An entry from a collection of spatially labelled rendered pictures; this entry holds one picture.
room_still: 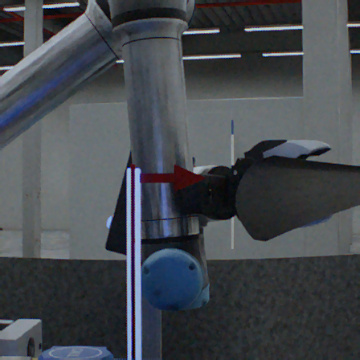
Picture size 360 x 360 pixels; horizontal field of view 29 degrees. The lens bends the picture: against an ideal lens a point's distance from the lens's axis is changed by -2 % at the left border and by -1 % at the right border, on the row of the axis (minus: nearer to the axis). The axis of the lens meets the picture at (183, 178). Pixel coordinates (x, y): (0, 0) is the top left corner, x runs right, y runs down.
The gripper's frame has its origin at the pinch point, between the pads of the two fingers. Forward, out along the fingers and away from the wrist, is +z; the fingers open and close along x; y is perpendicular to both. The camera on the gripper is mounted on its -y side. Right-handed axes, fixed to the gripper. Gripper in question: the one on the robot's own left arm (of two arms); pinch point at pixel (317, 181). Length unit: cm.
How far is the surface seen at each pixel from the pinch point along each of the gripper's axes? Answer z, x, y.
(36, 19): -1004, -361, 425
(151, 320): -43.4, 18.9, 7.2
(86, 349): 18.9, 12.0, -38.6
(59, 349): 18.1, 12.0, -39.8
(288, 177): 12.5, 1.3, -16.8
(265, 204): 5.5, 3.0, -12.9
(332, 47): -264, -123, 303
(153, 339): -42.6, 21.9, 7.1
